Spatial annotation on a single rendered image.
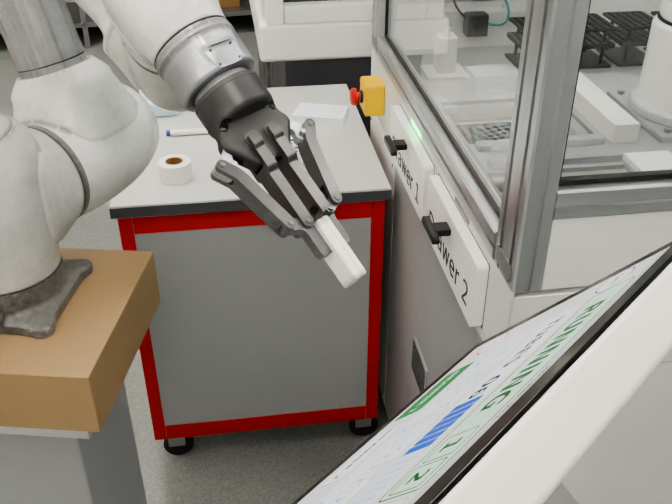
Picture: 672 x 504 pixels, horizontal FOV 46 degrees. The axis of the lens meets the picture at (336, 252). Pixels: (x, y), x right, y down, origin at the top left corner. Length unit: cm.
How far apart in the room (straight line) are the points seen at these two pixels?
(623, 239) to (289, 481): 123
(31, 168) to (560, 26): 68
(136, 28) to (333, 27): 146
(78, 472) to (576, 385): 92
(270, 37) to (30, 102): 113
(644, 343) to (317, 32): 176
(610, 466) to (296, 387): 88
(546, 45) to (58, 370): 72
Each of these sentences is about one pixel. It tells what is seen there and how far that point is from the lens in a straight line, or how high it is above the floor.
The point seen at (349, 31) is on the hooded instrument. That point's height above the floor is 88.
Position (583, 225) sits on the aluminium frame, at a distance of 103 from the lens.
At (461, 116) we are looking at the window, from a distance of 128.
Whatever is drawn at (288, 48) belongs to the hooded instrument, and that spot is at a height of 84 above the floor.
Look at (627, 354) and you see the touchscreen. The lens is 59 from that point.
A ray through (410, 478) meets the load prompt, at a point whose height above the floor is 115.
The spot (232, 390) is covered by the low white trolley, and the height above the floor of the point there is 23.
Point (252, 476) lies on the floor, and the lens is 208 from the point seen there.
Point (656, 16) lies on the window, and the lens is 97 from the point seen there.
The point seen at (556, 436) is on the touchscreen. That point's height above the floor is 118.
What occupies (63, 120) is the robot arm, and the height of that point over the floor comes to 109.
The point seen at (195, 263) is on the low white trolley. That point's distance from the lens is 174.
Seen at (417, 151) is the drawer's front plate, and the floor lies 93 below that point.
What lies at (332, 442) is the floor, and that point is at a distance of 214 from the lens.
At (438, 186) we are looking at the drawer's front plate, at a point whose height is 93.
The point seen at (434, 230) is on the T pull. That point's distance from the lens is 123.
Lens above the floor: 154
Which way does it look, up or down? 32 degrees down
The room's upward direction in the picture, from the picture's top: straight up
